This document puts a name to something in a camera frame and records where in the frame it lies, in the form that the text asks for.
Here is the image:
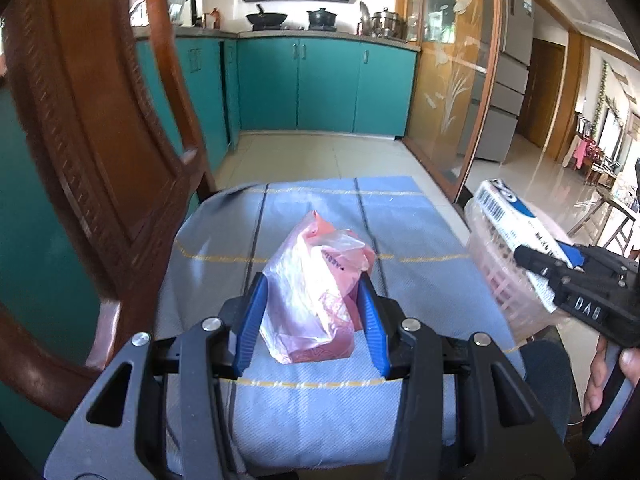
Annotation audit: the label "white blue medicine box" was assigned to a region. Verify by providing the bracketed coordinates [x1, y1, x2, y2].
[472, 179, 572, 313]

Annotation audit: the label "pink plastic bag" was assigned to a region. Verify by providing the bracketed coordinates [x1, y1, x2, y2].
[260, 210, 376, 364]

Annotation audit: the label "teal kitchen cabinets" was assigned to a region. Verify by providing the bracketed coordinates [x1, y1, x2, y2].
[0, 34, 420, 461]

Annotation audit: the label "person's right hand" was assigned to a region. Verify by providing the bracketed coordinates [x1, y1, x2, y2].
[581, 334, 640, 416]

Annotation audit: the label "white basket with pink liner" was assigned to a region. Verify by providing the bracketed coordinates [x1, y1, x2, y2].
[464, 200, 568, 342]

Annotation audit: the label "blue grey tablecloth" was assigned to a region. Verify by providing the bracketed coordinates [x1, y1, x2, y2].
[155, 177, 524, 477]

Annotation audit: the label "grey refrigerator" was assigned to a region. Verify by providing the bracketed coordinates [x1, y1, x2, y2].
[475, 0, 534, 162]

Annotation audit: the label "steel stock pot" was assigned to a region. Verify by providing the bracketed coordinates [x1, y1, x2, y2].
[371, 8, 405, 39]

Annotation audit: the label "black cooking pot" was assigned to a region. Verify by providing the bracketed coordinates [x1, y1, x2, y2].
[307, 8, 336, 32]

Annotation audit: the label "black wok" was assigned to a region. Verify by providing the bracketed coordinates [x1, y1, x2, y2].
[245, 3, 288, 32]

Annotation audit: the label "brown sauce bottle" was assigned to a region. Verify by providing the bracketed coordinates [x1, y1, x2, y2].
[209, 8, 221, 29]

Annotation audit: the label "brown wooden chair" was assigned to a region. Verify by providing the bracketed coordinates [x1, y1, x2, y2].
[1, 0, 216, 420]

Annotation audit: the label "glass sliding door wood frame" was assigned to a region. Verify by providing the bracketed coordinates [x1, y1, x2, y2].
[396, 0, 503, 202]

